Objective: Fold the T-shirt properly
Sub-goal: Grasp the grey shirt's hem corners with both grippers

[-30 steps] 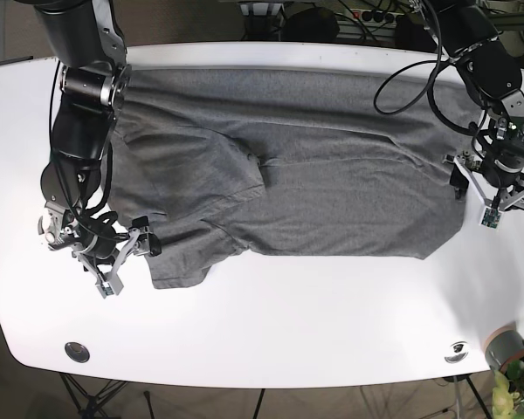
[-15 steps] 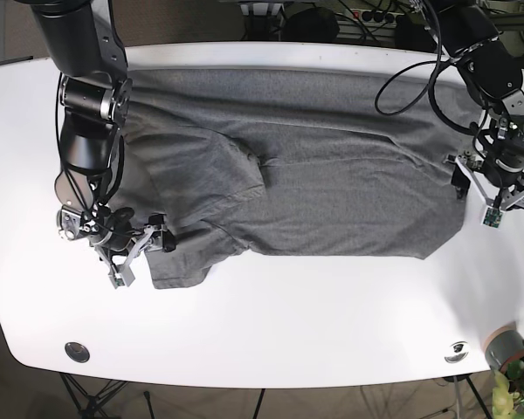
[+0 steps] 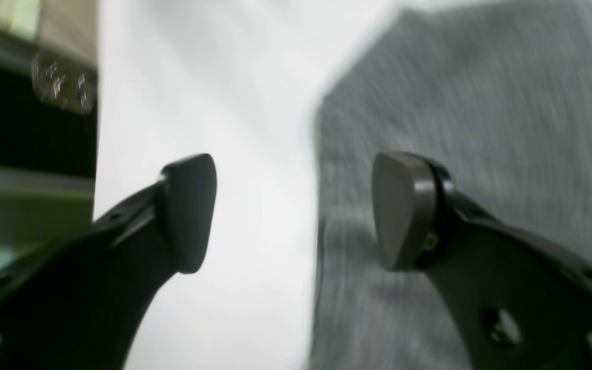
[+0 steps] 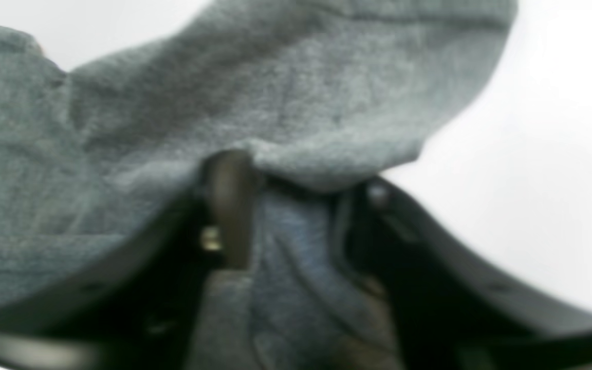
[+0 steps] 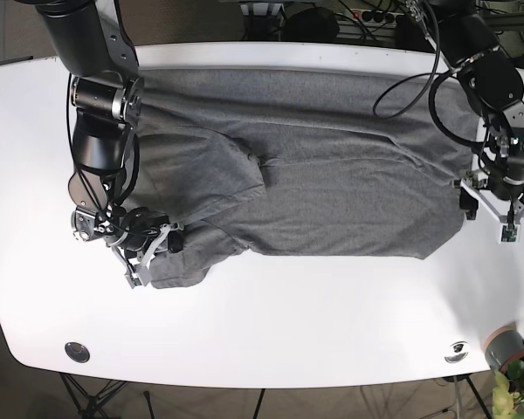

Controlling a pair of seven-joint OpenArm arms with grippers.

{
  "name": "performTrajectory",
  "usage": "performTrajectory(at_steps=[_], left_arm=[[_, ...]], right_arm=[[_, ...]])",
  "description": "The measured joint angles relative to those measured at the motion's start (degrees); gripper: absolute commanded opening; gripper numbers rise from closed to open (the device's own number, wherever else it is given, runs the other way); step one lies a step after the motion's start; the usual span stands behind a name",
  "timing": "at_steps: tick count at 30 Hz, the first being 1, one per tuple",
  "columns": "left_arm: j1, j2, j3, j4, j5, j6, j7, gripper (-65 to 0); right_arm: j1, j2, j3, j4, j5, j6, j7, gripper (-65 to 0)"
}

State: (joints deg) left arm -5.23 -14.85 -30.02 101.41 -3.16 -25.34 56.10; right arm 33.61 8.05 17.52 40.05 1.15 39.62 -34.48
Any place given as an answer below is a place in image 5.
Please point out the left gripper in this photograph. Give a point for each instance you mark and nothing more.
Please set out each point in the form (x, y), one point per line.
(476, 189)

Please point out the right silver table grommet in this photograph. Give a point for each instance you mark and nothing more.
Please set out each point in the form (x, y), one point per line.
(457, 352)

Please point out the silver table grommet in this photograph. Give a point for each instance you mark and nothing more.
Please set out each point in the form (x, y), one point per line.
(77, 352)
(457, 352)

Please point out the dark grey T-shirt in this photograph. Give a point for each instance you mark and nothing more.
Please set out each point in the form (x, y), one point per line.
(289, 163)

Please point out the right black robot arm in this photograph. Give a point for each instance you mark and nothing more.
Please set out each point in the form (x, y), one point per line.
(104, 89)

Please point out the left silver table grommet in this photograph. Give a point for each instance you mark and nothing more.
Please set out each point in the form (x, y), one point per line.
(77, 352)

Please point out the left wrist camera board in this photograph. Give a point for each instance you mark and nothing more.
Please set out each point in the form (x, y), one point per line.
(509, 233)

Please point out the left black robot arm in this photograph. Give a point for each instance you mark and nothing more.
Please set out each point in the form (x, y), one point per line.
(494, 89)

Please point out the grey plant pot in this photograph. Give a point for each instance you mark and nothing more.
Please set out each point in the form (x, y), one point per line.
(503, 346)

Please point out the green potted plant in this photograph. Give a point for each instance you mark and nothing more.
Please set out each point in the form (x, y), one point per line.
(508, 393)

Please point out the black table leg frame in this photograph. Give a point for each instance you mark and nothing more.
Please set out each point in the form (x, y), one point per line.
(90, 406)

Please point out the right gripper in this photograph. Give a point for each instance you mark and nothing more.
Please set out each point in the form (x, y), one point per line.
(141, 247)

